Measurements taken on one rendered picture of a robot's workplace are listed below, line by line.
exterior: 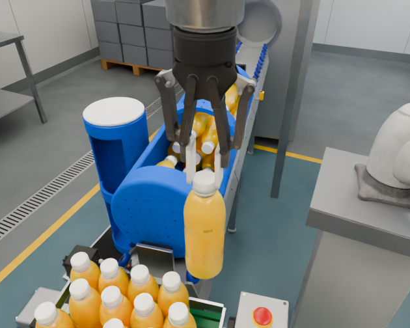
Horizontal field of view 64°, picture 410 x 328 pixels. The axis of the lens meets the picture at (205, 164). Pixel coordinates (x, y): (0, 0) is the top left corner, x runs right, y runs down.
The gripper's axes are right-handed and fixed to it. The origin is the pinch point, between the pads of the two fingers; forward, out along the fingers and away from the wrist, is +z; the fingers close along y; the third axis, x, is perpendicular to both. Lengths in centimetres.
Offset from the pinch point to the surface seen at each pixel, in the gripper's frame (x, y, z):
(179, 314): 7.3, 3.2, 32.3
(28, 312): 4, 50, 58
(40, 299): 0, 49, 58
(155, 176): -18.3, 17.1, 20.1
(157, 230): -16.2, 17.4, 37.0
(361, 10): -524, -106, 76
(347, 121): -301, -83, 144
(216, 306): -3.8, -1.9, 45.8
